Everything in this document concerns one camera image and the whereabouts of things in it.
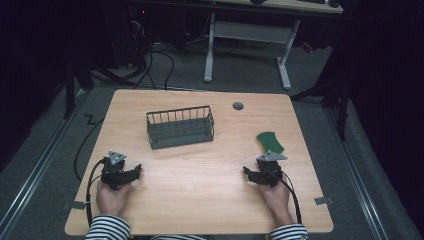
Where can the green sponge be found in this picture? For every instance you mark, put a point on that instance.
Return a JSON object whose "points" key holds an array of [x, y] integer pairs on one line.
{"points": [[269, 141]]}

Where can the white-framed wooden desk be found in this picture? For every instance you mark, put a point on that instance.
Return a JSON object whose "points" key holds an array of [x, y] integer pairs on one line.
{"points": [[253, 31]]}

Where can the black metal stand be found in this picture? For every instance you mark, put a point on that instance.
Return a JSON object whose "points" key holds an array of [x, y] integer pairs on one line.
{"points": [[336, 96], [71, 90]]}

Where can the person's striped shirt torso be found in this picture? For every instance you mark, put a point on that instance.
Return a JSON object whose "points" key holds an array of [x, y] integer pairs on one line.
{"points": [[180, 237]]}

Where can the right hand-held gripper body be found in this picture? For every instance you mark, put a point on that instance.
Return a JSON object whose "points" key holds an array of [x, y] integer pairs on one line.
{"points": [[270, 171]]}

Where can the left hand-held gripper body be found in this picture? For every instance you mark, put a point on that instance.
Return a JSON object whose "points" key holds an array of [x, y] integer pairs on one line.
{"points": [[112, 173]]}

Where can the grey tape strip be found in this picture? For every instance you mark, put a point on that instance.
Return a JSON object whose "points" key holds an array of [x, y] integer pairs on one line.
{"points": [[323, 200], [77, 205]]}

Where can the person's left hand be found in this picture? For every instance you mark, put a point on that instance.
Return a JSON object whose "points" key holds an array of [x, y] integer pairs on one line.
{"points": [[111, 200]]}

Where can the person's right hand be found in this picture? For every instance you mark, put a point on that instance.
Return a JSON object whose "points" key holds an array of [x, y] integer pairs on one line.
{"points": [[277, 201]]}

